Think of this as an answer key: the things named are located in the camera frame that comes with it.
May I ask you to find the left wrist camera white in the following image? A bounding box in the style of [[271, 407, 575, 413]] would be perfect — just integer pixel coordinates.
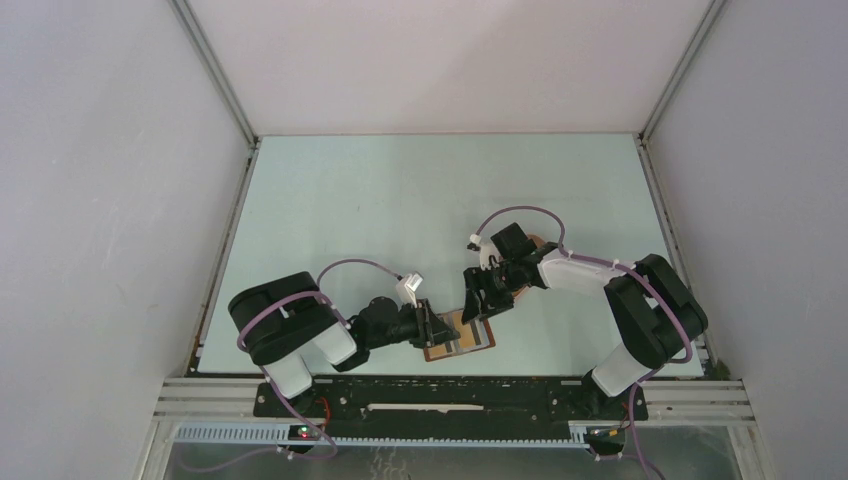
[[395, 272, 423, 307]]

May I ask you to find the brown leather card holder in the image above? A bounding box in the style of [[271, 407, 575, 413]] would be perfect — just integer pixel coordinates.
[[423, 309, 496, 362]]

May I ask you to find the aluminium frame post right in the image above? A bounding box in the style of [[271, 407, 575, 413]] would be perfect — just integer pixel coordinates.
[[639, 0, 730, 144]]

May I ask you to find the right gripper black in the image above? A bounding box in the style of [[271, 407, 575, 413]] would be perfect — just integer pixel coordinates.
[[462, 260, 523, 323]]

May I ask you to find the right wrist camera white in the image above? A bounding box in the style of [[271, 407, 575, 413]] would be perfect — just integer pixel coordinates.
[[466, 234, 502, 270]]

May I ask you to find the aluminium frame post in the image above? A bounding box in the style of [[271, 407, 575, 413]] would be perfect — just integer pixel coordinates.
[[169, 0, 259, 149], [639, 0, 730, 144]]

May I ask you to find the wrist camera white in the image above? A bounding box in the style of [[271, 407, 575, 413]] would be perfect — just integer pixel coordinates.
[[466, 234, 502, 270], [395, 272, 423, 307]]

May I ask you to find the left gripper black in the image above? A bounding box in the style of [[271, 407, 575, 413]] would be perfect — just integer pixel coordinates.
[[368, 298, 460, 349]]

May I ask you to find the grey cable duct rail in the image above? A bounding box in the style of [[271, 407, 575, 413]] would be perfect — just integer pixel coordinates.
[[173, 423, 591, 450]]

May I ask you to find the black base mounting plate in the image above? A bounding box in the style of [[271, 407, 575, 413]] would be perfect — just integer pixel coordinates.
[[253, 375, 649, 441]]

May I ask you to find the aluminium frame post left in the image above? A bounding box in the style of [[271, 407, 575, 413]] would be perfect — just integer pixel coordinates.
[[169, 0, 259, 149]]

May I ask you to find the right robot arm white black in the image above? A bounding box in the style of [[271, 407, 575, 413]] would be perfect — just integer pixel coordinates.
[[462, 223, 709, 418]]

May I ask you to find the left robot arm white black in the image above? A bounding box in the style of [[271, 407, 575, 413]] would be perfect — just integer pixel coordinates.
[[228, 272, 460, 417]]

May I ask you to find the pink oval tray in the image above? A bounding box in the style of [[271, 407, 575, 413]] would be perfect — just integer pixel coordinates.
[[509, 255, 547, 300]]

